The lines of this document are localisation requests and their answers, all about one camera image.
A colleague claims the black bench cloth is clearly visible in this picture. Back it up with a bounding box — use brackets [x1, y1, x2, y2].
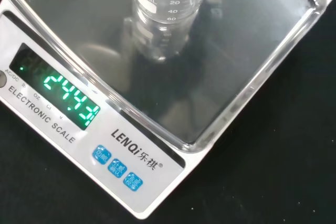
[0, 0, 336, 224]

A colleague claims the white electronic balance steel pan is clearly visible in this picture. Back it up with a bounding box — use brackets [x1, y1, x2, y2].
[0, 0, 334, 221]

